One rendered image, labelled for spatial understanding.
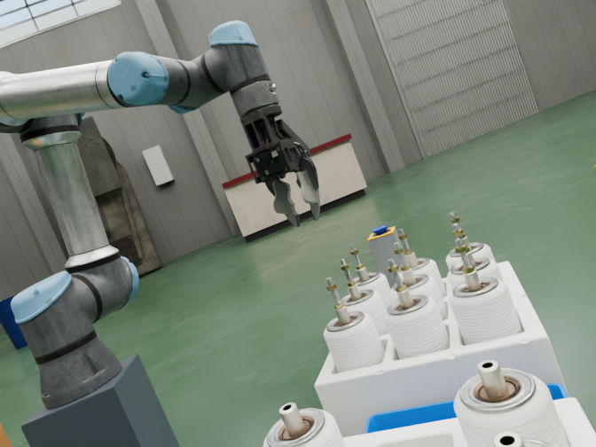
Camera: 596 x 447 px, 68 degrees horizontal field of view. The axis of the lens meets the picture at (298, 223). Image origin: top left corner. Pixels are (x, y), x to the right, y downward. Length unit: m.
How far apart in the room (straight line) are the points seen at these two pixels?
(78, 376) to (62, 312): 0.12
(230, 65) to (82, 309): 0.56
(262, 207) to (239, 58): 4.93
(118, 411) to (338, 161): 5.08
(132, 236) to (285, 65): 4.02
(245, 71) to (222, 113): 7.58
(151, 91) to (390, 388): 0.61
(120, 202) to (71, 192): 6.33
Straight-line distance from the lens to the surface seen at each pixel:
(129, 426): 0.97
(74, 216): 1.07
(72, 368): 0.99
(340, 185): 5.78
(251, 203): 5.67
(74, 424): 0.99
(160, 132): 8.45
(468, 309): 0.78
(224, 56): 0.80
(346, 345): 0.82
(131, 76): 0.72
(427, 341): 0.81
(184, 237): 8.34
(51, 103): 0.87
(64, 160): 1.07
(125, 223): 7.38
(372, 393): 0.83
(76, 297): 1.01
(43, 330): 0.99
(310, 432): 0.57
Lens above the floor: 0.53
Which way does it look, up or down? 5 degrees down
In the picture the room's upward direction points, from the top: 22 degrees counter-clockwise
